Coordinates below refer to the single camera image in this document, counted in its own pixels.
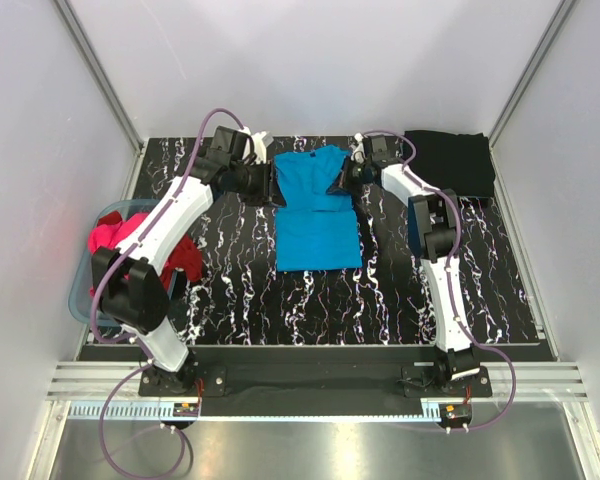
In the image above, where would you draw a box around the blue t shirt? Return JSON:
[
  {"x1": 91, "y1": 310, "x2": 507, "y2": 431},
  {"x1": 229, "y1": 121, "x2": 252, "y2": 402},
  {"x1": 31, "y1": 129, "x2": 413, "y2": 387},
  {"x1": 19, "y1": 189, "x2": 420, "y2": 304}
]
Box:
[{"x1": 275, "y1": 145, "x2": 362, "y2": 272}]

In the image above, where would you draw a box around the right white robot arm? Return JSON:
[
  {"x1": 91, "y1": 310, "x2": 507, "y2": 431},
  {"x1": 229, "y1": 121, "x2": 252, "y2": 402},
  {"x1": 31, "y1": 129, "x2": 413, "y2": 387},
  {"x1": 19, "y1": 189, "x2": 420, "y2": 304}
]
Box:
[{"x1": 327, "y1": 151, "x2": 480, "y2": 388}]

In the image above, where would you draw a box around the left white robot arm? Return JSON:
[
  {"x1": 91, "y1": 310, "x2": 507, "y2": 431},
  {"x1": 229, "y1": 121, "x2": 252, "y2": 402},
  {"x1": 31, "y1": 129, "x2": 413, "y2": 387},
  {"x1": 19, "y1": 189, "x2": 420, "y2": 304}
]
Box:
[{"x1": 91, "y1": 147, "x2": 284, "y2": 394}]

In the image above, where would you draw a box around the folded black t shirt stack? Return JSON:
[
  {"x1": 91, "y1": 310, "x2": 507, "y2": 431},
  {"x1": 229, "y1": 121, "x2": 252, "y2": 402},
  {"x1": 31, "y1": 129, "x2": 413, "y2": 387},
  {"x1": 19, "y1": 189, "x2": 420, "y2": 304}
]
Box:
[{"x1": 404, "y1": 130, "x2": 496, "y2": 198}]

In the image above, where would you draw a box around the dark red t shirt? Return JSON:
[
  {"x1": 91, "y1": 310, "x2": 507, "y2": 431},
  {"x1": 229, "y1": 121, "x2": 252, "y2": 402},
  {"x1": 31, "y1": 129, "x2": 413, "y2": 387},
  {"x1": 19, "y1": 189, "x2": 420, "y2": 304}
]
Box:
[{"x1": 97, "y1": 210, "x2": 204, "y2": 291}]

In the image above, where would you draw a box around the pink t shirt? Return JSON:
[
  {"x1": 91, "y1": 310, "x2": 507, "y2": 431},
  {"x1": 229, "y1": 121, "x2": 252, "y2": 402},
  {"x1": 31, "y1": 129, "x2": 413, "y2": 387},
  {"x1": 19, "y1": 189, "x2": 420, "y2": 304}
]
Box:
[{"x1": 87, "y1": 210, "x2": 148, "y2": 254}]

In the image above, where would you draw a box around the clear blue plastic basket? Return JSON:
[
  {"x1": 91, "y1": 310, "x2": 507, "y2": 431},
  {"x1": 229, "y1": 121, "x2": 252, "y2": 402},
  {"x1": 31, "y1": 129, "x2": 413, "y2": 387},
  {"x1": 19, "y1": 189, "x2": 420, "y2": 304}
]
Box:
[{"x1": 68, "y1": 199, "x2": 158, "y2": 325}]

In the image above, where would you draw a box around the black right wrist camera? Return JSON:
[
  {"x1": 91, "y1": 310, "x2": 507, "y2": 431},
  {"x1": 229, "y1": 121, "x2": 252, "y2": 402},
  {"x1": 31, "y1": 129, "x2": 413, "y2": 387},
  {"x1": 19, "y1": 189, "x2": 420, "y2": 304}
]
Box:
[{"x1": 362, "y1": 135, "x2": 393, "y2": 164}]

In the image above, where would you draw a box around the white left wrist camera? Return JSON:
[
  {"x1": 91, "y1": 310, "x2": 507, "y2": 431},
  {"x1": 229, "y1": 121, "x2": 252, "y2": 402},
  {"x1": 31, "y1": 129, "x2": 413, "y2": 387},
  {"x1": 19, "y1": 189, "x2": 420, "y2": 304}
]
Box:
[{"x1": 242, "y1": 127, "x2": 273, "y2": 164}]

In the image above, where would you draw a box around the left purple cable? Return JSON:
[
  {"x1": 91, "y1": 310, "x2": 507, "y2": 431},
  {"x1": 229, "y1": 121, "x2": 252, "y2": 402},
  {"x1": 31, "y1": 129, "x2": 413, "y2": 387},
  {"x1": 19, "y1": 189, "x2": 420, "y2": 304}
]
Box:
[{"x1": 88, "y1": 107, "x2": 254, "y2": 476}]

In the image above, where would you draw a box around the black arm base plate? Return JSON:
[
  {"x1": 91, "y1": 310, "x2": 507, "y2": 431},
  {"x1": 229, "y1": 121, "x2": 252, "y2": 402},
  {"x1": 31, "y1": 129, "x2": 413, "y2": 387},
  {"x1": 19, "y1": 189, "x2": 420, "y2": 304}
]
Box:
[{"x1": 139, "y1": 346, "x2": 493, "y2": 399}]

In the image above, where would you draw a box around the aluminium rail frame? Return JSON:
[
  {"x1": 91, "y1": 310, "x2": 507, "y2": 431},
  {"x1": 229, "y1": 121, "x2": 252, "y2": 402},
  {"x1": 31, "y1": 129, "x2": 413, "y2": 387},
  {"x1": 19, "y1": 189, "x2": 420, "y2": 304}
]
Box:
[{"x1": 46, "y1": 362, "x2": 588, "y2": 423}]

